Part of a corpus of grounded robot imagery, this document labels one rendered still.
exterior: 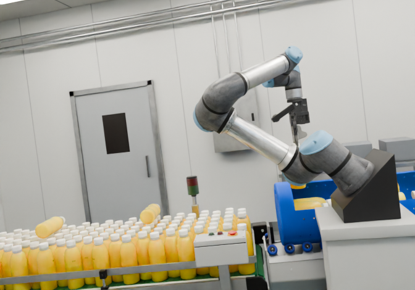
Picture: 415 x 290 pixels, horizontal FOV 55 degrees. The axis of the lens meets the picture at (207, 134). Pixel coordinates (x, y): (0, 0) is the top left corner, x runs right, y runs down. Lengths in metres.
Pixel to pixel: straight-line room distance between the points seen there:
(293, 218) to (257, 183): 3.62
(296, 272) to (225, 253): 0.39
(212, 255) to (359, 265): 0.52
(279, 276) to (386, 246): 0.55
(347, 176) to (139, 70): 4.49
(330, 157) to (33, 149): 5.42
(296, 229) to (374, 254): 0.42
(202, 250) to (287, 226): 0.40
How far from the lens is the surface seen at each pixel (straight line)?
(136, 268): 1.80
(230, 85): 1.42
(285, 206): 1.76
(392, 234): 1.44
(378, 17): 5.49
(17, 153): 6.61
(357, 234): 1.42
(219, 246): 1.57
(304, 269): 1.84
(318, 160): 1.47
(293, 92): 1.82
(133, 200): 5.75
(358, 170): 1.48
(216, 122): 1.49
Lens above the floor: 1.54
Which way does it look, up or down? 2 degrees down
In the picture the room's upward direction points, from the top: 7 degrees counter-clockwise
